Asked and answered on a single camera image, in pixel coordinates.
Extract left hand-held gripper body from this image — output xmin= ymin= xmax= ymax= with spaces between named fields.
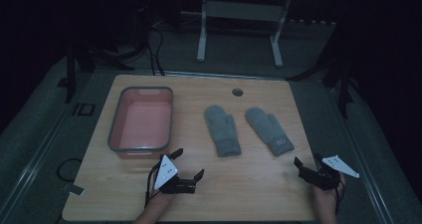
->
xmin=152 ymin=153 xmax=197 ymax=195

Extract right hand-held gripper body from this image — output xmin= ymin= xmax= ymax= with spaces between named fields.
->
xmin=298 ymin=154 xmax=361 ymax=191

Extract person's right hand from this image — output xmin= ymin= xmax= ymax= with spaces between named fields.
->
xmin=310 ymin=172 xmax=347 ymax=215

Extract person's left hand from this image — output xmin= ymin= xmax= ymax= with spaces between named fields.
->
xmin=147 ymin=186 xmax=177 ymax=208

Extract grey mitten with label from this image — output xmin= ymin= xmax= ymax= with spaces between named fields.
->
xmin=245 ymin=107 xmax=296 ymax=157

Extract pink basin with grey rim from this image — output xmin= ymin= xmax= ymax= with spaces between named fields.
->
xmin=106 ymin=86 xmax=174 ymax=160

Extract plain grey mitten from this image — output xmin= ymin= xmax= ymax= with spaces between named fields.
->
xmin=203 ymin=105 xmax=243 ymax=158

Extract black tripod stand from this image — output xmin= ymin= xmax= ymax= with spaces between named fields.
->
xmin=57 ymin=39 xmax=135 ymax=105
xmin=288 ymin=49 xmax=355 ymax=119

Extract grey tape piece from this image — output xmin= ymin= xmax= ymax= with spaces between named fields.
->
xmin=62 ymin=182 xmax=86 ymax=197

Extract white metal stand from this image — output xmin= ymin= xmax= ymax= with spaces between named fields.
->
xmin=180 ymin=0 xmax=295 ymax=69

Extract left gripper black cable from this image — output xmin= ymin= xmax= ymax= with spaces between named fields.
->
xmin=143 ymin=163 xmax=164 ymax=209

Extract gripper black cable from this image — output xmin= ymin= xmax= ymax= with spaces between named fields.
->
xmin=333 ymin=179 xmax=346 ymax=216
xmin=143 ymin=163 xmax=164 ymax=209

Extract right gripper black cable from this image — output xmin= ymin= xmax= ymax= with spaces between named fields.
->
xmin=333 ymin=179 xmax=346 ymax=216

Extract black floor cables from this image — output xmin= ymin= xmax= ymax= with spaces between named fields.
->
xmin=144 ymin=26 xmax=166 ymax=77

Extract black floor bracket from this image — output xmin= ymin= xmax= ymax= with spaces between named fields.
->
xmin=72 ymin=102 xmax=97 ymax=117

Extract black looped cable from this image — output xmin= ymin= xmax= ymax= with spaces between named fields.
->
xmin=56 ymin=156 xmax=84 ymax=183

